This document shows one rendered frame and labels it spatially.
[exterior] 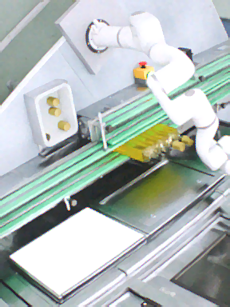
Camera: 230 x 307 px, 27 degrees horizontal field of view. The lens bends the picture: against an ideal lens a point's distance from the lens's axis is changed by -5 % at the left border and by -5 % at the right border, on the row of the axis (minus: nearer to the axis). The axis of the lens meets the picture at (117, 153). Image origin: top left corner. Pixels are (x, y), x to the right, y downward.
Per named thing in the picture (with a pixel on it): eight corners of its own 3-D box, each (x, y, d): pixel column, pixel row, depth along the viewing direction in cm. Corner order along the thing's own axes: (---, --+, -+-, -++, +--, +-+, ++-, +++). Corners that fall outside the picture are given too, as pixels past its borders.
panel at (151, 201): (6, 261, 174) (61, 304, 151) (4, 256, 173) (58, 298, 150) (166, 159, 224) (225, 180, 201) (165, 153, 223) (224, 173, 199)
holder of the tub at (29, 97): (37, 154, 202) (48, 159, 196) (23, 94, 189) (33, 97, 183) (69, 137, 211) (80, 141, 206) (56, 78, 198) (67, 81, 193)
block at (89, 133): (80, 139, 207) (91, 143, 202) (76, 119, 203) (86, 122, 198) (86, 136, 209) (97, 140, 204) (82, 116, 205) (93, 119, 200)
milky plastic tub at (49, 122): (34, 144, 199) (46, 149, 193) (23, 94, 188) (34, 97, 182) (66, 126, 208) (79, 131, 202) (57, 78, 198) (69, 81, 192)
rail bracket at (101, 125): (92, 147, 203) (113, 155, 195) (85, 110, 195) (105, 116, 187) (97, 144, 205) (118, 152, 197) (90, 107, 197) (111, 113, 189)
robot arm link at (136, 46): (120, 53, 194) (151, 57, 183) (112, 25, 187) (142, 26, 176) (136, 44, 199) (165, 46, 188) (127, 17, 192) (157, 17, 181)
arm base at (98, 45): (80, 31, 195) (105, 32, 185) (96, 12, 199) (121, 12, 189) (98, 55, 206) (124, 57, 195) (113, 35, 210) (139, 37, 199)
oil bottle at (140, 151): (112, 151, 213) (148, 165, 198) (109, 139, 210) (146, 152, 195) (120, 145, 216) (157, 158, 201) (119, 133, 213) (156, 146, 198)
